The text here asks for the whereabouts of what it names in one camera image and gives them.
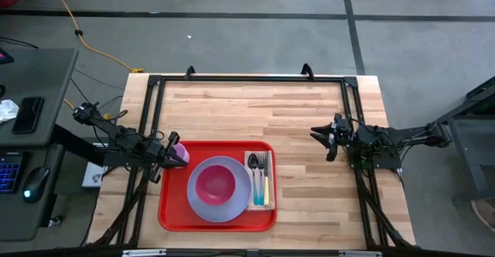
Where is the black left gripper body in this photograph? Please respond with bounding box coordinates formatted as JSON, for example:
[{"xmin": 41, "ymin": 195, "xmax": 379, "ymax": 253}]
[{"xmin": 145, "ymin": 132, "xmax": 181, "ymax": 183}]

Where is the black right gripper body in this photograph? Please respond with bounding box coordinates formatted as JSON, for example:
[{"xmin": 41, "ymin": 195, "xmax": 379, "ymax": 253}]
[{"xmin": 327, "ymin": 113, "xmax": 355, "ymax": 162}]

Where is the lilac ribbed plastic mug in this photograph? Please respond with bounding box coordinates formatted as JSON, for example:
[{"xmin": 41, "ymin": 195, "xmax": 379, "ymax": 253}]
[{"xmin": 169, "ymin": 142, "xmax": 191, "ymax": 170}]

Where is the magenta plastic bowl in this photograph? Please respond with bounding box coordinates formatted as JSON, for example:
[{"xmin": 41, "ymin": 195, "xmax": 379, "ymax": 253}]
[{"xmin": 194, "ymin": 164, "xmax": 237, "ymax": 207}]

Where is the beige cloth napkin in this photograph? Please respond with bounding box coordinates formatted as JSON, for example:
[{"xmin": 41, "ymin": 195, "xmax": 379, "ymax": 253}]
[{"xmin": 243, "ymin": 149, "xmax": 277, "ymax": 212}]

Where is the lavender plastic plate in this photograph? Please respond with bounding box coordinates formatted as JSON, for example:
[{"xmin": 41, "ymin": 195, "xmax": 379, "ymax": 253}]
[{"xmin": 186, "ymin": 156, "xmax": 254, "ymax": 224}]

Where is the teal-handled metal fork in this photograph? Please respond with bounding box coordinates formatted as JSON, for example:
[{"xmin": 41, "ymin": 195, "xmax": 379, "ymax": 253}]
[{"xmin": 256, "ymin": 152, "xmax": 266, "ymax": 207}]

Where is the teal-handled metal spoon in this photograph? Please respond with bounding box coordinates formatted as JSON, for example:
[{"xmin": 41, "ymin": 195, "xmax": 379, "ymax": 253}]
[{"xmin": 247, "ymin": 152, "xmax": 261, "ymax": 207}]

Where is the yellow-handled metal knife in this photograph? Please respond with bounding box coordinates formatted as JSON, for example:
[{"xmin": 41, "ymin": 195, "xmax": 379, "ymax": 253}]
[{"xmin": 263, "ymin": 152, "xmax": 271, "ymax": 207}]

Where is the red plastic tray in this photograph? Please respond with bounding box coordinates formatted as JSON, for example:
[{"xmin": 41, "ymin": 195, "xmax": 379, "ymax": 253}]
[{"xmin": 157, "ymin": 140, "xmax": 278, "ymax": 233}]

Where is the white printed box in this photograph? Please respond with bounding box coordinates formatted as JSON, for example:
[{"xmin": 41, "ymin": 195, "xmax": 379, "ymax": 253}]
[{"xmin": 81, "ymin": 160, "xmax": 110, "ymax": 189}]

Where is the dark metal cart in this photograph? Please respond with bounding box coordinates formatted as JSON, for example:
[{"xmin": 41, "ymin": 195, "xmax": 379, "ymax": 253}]
[{"xmin": 425, "ymin": 74, "xmax": 495, "ymax": 204}]

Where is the black computer mouse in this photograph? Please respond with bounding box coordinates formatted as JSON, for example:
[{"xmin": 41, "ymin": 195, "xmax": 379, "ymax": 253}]
[{"xmin": 21, "ymin": 166, "xmax": 52, "ymax": 204}]

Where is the black smartphone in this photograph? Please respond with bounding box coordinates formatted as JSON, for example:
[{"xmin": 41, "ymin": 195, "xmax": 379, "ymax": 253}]
[{"xmin": 12, "ymin": 95, "xmax": 46, "ymax": 135}]

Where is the dark grey low desk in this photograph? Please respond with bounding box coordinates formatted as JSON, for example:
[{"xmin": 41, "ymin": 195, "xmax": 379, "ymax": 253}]
[{"xmin": 0, "ymin": 144, "xmax": 97, "ymax": 243}]

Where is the backlit computer keyboard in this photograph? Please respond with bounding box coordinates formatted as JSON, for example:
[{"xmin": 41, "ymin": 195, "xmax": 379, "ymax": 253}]
[{"xmin": 0, "ymin": 152, "xmax": 24, "ymax": 194}]

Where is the white crumpled tissue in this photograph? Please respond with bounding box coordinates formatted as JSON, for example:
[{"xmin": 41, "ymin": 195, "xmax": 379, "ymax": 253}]
[{"xmin": 0, "ymin": 98, "xmax": 20, "ymax": 125}]

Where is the person's shoe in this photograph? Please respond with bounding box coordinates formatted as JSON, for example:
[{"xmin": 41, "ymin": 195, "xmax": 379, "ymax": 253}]
[{"xmin": 471, "ymin": 198, "xmax": 495, "ymax": 231}]

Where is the yellow extension cable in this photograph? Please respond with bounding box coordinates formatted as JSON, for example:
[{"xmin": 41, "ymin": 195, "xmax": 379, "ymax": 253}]
[
  {"xmin": 63, "ymin": 98, "xmax": 111, "ymax": 120},
  {"xmin": 43, "ymin": 0, "xmax": 146, "ymax": 74}
]

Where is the black metal table frame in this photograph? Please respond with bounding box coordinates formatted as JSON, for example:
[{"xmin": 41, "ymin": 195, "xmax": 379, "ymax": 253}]
[{"xmin": 83, "ymin": 73, "xmax": 417, "ymax": 250}]

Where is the silver metal bracket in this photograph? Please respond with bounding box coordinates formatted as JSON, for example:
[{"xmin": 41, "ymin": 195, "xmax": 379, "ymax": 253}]
[
  {"xmin": 121, "ymin": 248, "xmax": 168, "ymax": 257},
  {"xmin": 337, "ymin": 249, "xmax": 384, "ymax": 257}
]

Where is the thin black cable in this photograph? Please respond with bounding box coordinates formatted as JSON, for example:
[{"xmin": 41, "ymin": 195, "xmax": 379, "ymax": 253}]
[
  {"xmin": 0, "ymin": 36, "xmax": 40, "ymax": 50},
  {"xmin": 69, "ymin": 67, "xmax": 125, "ymax": 115}
]

